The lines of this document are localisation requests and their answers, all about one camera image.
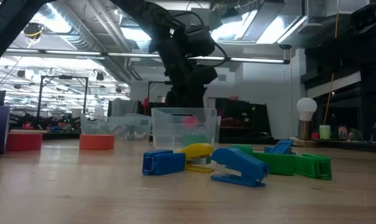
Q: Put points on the black round ceiling fixture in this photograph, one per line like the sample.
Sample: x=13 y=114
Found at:
x=34 y=29

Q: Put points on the orange tape roll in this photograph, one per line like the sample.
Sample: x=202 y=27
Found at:
x=96 y=142

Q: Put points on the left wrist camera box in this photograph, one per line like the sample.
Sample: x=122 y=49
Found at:
x=206 y=74

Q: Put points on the red tape roll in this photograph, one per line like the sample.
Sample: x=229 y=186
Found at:
x=24 y=142

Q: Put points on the grey chair back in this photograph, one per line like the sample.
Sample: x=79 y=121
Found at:
x=122 y=107

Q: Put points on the green tape roll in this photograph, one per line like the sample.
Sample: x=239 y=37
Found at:
x=194 y=140

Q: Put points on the yellow mini stapler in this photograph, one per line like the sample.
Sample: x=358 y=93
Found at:
x=197 y=151

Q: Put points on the clear plastic bin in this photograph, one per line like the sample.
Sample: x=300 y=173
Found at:
x=107 y=127
x=163 y=137

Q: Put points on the blue mini stapler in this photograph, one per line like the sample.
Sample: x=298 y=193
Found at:
x=163 y=163
x=241 y=165
x=281 y=146

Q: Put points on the green cup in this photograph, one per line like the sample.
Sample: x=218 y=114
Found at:
x=325 y=132

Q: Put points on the pink bottle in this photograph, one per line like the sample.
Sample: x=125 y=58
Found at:
x=342 y=133

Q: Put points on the white bulb table lamp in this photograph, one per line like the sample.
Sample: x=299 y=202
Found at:
x=306 y=107

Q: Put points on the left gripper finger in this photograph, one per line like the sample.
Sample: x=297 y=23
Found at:
x=172 y=99
x=191 y=98

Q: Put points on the small red container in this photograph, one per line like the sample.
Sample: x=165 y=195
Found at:
x=314 y=136

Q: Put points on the white linear light bar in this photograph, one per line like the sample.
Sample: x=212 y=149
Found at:
x=256 y=60

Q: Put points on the black storage cabinet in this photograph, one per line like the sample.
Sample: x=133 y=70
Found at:
x=244 y=121

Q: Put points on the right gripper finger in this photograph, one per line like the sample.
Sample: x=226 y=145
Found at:
x=346 y=53
x=368 y=18

